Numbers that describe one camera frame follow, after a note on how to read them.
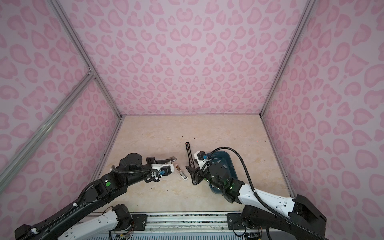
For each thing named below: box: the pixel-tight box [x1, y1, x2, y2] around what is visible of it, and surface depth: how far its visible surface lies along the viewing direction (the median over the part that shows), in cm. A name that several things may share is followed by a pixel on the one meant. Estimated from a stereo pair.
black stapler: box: [185, 141, 196, 168], surface depth 97 cm
